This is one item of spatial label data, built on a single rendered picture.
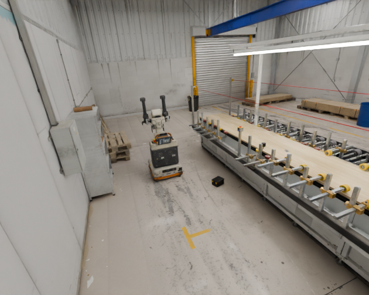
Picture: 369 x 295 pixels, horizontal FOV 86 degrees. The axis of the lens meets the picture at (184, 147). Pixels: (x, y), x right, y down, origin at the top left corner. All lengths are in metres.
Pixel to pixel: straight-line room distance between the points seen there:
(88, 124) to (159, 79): 6.91
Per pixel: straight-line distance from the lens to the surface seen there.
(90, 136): 3.62
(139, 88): 9.94
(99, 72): 9.81
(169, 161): 4.14
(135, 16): 10.09
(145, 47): 9.99
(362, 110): 8.41
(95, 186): 4.01
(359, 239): 2.52
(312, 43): 2.80
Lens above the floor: 2.26
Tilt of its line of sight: 23 degrees down
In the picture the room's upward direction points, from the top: 4 degrees counter-clockwise
